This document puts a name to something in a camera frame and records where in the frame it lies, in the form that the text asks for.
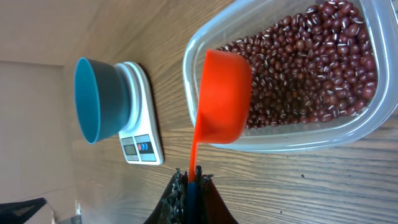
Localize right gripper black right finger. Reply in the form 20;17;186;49
195;166;238;224

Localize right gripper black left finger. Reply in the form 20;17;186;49
144;168;188;224

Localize red measuring scoop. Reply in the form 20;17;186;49
188;49;252;182

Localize blue bowl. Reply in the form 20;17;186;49
74;57;131;144

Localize white kitchen scale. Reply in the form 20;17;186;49
115;62;164;166

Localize clear plastic container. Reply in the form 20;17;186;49
182;0;397;152

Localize red beans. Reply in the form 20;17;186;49
222;0;377;129

